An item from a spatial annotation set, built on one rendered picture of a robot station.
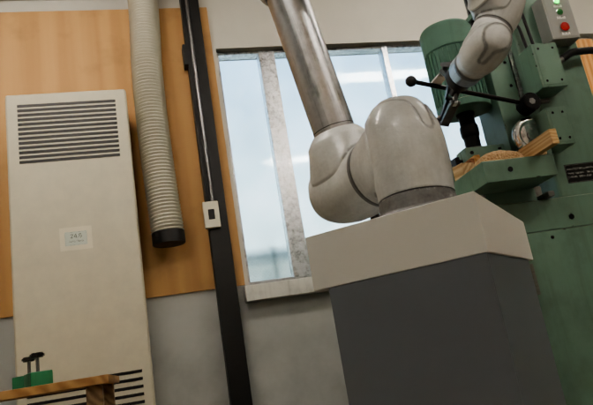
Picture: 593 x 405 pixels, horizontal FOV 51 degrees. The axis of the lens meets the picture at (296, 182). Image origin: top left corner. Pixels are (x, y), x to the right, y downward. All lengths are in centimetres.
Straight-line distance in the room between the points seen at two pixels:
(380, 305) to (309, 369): 200
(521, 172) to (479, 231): 71
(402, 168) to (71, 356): 186
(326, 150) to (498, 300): 54
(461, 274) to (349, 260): 21
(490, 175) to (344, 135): 48
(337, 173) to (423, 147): 23
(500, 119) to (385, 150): 93
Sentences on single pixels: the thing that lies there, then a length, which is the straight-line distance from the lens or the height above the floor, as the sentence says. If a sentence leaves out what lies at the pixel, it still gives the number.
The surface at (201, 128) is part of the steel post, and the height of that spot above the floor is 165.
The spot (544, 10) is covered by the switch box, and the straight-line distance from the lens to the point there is 224.
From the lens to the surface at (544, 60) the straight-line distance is 211.
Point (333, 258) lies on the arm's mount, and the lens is 116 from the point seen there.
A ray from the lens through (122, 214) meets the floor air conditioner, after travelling 281.
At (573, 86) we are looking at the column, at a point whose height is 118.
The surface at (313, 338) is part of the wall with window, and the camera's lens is 311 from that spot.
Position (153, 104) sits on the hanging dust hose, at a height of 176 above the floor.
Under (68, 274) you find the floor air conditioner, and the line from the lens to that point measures 278.
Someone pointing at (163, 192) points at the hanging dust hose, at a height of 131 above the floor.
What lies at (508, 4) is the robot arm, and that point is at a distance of 171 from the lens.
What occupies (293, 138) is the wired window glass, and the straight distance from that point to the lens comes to 339.
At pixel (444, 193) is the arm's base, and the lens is 121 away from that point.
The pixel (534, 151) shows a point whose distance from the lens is 178.
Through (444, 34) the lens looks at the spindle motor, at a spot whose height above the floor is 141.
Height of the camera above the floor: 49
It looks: 15 degrees up
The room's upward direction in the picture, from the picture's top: 10 degrees counter-clockwise
